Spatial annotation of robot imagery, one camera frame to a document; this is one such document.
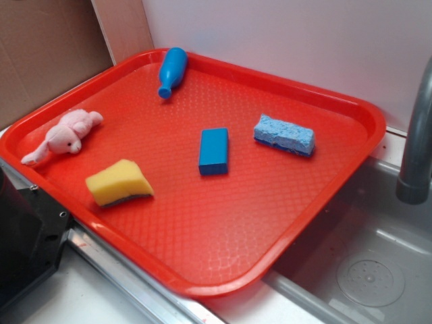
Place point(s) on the light blue sponge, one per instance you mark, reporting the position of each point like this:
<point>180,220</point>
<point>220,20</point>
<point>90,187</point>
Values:
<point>285,136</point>

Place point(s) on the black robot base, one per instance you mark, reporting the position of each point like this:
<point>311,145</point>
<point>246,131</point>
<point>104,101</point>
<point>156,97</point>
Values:
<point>34,228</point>

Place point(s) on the yellow sponge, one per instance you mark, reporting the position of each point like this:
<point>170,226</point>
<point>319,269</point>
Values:
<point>120,181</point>

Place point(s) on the blue rectangular block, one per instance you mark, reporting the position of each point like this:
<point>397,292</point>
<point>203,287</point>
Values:
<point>213,157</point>

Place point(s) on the red plastic tray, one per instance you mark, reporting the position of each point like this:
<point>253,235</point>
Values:
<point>200,236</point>

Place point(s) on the blue plastic bottle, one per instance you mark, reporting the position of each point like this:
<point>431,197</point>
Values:
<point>172,71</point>

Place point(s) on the pink plush bunny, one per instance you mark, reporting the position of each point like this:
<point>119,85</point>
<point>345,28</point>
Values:
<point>66,136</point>

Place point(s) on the grey plastic sink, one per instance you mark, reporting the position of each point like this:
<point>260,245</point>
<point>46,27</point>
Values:
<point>365,258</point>

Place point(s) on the grey faucet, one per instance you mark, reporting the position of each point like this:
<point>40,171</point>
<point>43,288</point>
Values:
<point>415,173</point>

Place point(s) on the cardboard box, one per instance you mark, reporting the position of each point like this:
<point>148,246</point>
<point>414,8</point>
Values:
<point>47,48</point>

